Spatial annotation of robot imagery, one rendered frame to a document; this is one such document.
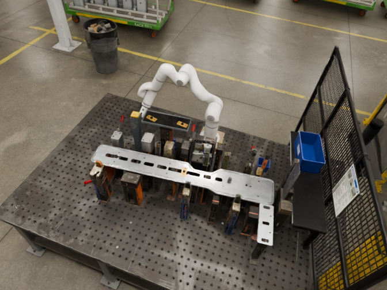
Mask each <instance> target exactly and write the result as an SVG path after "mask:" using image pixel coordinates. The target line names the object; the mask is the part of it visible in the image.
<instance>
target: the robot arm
mask: <svg viewBox="0 0 387 290"><path fill-rule="evenodd" d="M167 77H169V78H170V79H171V80H172V81H173V82H174V83H175V84H176V85H178V86H184V85H186V84H187V82H188V83H189V87H190V90H191V92H192V93H193V94H194V96H195V97H196V98H197V99H199V100H200V101H205V102H207V103H208V107H207V110H206V113H205V116H204V118H205V119H206V123H205V127H204V131H202V132H201V133H200V135H202V136H204V140H206V137H208V138H214V139H215V138H216V137H218V138H217V142H219V138H220V137H219V134H218V133H217V131H218V126H219V116H220V114H221V111H222V108H223V102H222V100H221V99H220V98H219V97H217V96H215V95H212V94H211V93H209V92H208V91H207V90H206V89H205V88H204V87H203V86H202V84H201V83H200V81H199V79H198V76H197V73H196V70H195V69H194V67H193V66H192V65H190V64H184V65H183V66H182V67H181V69H180V70H179V72H176V70H175V68H174V66H173V65H171V64H168V63H164V64H162V65H161V66H160V67H159V69H158V71H157V73H156V75H155V77H154V79H153V81H152V82H146V83H144V84H143V85H141V87H140V88H139V90H138V93H137V94H138V96H139V97H141V98H143V101H142V107H141V110H140V114H141V119H142V118H143V117H144V115H145V113H146V111H147V110H148V109H149V108H150V107H151V105H152V103H153V101H154V99H155V97H156V95H157V91H159V90H160V89H161V87H162V85H163V84H164V82H165V80H166V79H167ZM147 90H148V91H147Z"/></svg>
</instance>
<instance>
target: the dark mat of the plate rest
mask: <svg viewBox="0 0 387 290"><path fill-rule="evenodd" d="M148 115H151V116H153V117H155V118H156V119H157V120H156V121H155V122H153V121H151V120H149V119H147V118H146V117H147V116H148ZM143 121H146V122H150V123H155V124H161V125H166V126H170V127H175V128H180V129H186V130H187V129H188V126H189V122H190V119H185V118H181V117H176V116H170V115H165V114H162V113H156V112H151V111H147V113H146V115H145V117H144V119H143ZM178 121H180V122H183V123H185V124H188V126H187V127H186V128H185V127H182V126H180V125H178V124H177V123H178Z"/></svg>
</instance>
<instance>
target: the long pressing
mask: <svg viewBox="0 0 387 290"><path fill-rule="evenodd" d="M107 154H111V155H118V158H115V157H114V158H110V157H106V155H107ZM119 157H125V158H128V160H127V161H124V160H121V159H119ZM132 159H134V160H138V161H141V162H140V163H134V162H131V161H132ZM96 160H99V161H101V162H102V163H103V165H105V166H108V167H112V168H116V169H121V170H126V171H131V172H134V173H139V174H144V175H149V176H152V177H157V178H162V179H165V180H170V181H175V182H180V183H183V184H185V182H186V180H189V181H191V185H193V186H198V187H201V188H206V189H209V190H211V191H212V192H214V193H215V194H220V195H223V196H227V197H232V198H235V196H236V194H241V195H242V196H241V200H245V201H250V202H254V203H258V204H260V203H263V204H268V205H272V204H273V203H274V182H273V180H271V179H268V178H263V177H258V176H255V175H250V174H245V173H239V172H236V171H231V170H226V169H218V170H216V171H214V172H212V173H209V172H206V171H201V170H196V169H194V168H193V167H192V166H191V165H190V164H189V163H188V162H183V161H178V160H175V159H170V158H165V157H159V156H156V155H151V154H146V153H143V152H137V151H133V150H128V149H124V148H119V147H114V146H109V145H106V144H101V145H99V146H98V148H97V150H96V151H95V153H94V154H93V156H92V158H91V162H92V163H96ZM114 161H115V162H114ZM145 162H148V163H153V164H154V165H153V166H147V165H144V163H145ZM158 165H161V166H166V167H167V168H166V169H160V168H158V167H157V166H158ZM169 167H171V168H175V169H180V170H182V169H183V167H187V168H188V169H187V171H190V172H193V173H198V174H200V176H199V177H197V176H194V175H188V174H186V176H185V177H184V176H181V173H178V172H175V171H170V170H168V169H169ZM204 175H208V176H211V179H206V178H203V177H204ZM229 177H231V178H232V182H231V184H228V183H227V179H228V178H229ZM216 178H221V179H222V182H220V181H216V180H215V179H216ZM211 183H212V184H211ZM246 184H247V186H246ZM250 186H251V187H250Z"/></svg>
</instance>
